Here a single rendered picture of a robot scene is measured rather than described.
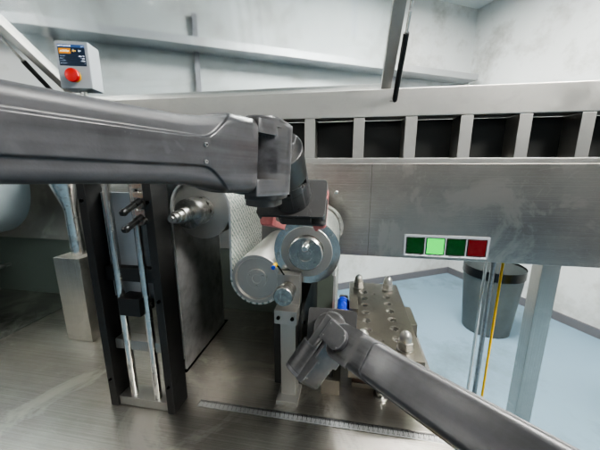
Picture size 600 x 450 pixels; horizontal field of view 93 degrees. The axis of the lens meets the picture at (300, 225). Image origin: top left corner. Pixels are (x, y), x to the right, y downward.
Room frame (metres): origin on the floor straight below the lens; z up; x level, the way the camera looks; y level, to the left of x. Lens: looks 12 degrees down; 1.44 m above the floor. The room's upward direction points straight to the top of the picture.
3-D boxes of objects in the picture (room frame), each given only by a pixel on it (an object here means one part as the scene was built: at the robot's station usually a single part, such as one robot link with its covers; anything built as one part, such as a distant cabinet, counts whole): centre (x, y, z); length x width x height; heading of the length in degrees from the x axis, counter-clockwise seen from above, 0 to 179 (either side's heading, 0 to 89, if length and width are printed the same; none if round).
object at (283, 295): (0.54, 0.03, 1.18); 0.04 x 0.02 x 0.04; 80
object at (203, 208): (0.63, 0.23, 1.33); 0.06 x 0.06 x 0.06; 80
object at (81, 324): (0.84, 0.68, 1.18); 0.14 x 0.14 x 0.57
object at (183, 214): (0.57, 0.25, 1.33); 0.06 x 0.03 x 0.03; 170
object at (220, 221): (0.78, 0.21, 1.33); 0.25 x 0.14 x 0.14; 170
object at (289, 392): (0.58, 0.03, 1.05); 0.06 x 0.05 x 0.31; 170
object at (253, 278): (0.76, 0.08, 1.17); 0.26 x 0.12 x 0.12; 170
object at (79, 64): (0.73, 0.52, 1.66); 0.07 x 0.07 x 0.10; 7
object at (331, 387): (0.72, -0.10, 0.92); 0.28 x 0.04 x 0.04; 170
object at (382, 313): (0.74, -0.22, 1.00); 0.40 x 0.16 x 0.06; 170
